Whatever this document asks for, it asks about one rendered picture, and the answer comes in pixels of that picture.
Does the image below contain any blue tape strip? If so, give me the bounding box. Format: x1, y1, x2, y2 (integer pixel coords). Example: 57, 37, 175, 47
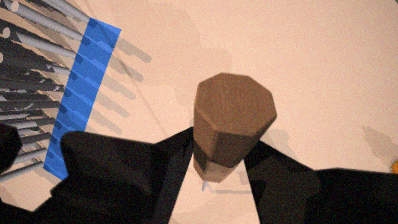
43, 17, 122, 180

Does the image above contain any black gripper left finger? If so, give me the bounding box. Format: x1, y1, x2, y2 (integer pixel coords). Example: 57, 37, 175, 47
60, 126, 193, 224

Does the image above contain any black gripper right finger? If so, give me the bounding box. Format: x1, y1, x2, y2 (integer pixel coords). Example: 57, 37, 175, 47
243, 140, 398, 224

